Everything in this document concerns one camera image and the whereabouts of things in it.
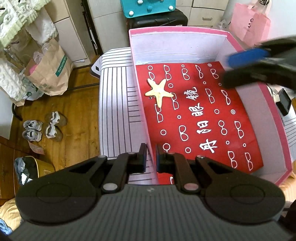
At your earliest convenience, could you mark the yellow starfish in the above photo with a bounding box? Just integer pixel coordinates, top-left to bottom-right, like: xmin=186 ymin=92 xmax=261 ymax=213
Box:
xmin=144 ymin=78 xmax=174 ymax=108

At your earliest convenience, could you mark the yellow bin with bag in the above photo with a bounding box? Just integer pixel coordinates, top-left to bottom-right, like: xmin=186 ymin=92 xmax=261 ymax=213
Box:
xmin=14 ymin=156 xmax=55 ymax=186

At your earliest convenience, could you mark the cream knitted cardigan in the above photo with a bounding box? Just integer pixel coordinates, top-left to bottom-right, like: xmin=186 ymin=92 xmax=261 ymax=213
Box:
xmin=1 ymin=1 xmax=58 ymax=49

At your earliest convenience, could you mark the teal felt handbag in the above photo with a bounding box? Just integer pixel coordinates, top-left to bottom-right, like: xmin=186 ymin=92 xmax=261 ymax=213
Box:
xmin=120 ymin=0 xmax=176 ymax=19

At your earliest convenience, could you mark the black suitcase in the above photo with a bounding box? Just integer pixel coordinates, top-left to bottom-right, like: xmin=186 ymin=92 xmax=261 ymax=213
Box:
xmin=126 ymin=9 xmax=188 ymax=31

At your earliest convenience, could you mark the striped white tablecloth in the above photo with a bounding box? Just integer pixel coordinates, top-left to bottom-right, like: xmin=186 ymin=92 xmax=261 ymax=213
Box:
xmin=90 ymin=47 xmax=160 ymax=185

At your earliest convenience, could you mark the brown paper bag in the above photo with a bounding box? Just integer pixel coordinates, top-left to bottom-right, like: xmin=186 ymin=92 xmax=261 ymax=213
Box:
xmin=25 ymin=39 xmax=73 ymax=96

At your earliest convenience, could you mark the beige wardrobe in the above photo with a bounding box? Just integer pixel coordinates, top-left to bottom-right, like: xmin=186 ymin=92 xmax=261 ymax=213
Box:
xmin=45 ymin=1 xmax=228 ymax=67

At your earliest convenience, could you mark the grey white sneaker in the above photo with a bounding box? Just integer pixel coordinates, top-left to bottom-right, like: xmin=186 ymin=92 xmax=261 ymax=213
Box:
xmin=23 ymin=120 xmax=43 ymax=131
xmin=22 ymin=130 xmax=42 ymax=142

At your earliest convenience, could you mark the pink paper shopping bag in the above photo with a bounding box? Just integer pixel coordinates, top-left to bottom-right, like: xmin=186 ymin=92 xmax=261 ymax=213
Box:
xmin=229 ymin=0 xmax=272 ymax=47

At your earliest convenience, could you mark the black phone device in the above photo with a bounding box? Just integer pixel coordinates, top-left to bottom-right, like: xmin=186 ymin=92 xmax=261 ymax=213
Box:
xmin=275 ymin=88 xmax=292 ymax=116

